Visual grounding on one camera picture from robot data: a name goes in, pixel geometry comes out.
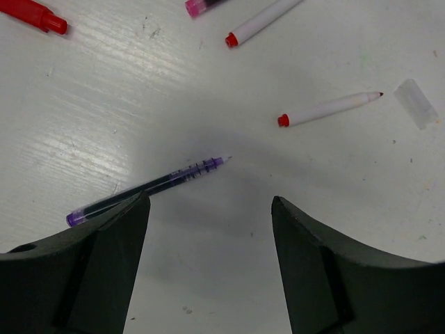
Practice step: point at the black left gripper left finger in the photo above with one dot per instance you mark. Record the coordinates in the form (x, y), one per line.
(79, 280)

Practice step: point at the orange red pen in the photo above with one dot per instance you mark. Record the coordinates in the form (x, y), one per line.
(34, 14)

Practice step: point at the pink pen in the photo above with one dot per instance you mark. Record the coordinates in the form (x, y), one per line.
(195, 8)

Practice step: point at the white red marker upper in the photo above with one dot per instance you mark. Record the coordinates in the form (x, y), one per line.
(255, 24)

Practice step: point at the purple pen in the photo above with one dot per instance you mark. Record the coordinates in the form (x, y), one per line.
(192, 172)

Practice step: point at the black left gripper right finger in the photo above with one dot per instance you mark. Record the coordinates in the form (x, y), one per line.
(336, 284)

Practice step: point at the clear pen cap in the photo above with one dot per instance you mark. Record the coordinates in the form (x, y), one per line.
(416, 104)

